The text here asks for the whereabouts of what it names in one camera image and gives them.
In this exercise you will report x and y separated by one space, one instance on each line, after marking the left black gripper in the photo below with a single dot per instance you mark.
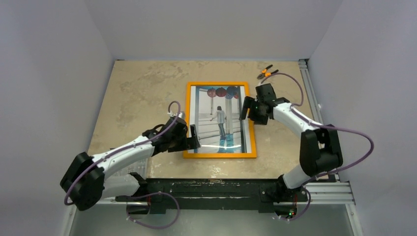
188 143

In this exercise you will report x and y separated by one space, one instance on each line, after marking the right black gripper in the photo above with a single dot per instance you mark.
253 109

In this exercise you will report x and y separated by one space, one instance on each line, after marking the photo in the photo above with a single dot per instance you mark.
214 109

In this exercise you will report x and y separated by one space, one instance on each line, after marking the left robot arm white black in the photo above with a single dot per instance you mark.
84 180

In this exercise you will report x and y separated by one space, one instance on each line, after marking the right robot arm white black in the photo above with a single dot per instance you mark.
320 150

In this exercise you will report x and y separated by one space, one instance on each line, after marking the orange black pliers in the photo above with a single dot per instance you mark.
265 72

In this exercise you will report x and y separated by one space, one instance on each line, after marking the clear plastic screw box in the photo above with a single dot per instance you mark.
139 167

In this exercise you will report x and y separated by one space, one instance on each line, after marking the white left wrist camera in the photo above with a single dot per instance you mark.
180 114

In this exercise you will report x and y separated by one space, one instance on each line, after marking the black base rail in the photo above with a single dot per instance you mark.
268 195

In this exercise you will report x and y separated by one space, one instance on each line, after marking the aluminium extrusion rail front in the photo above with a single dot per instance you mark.
328 211

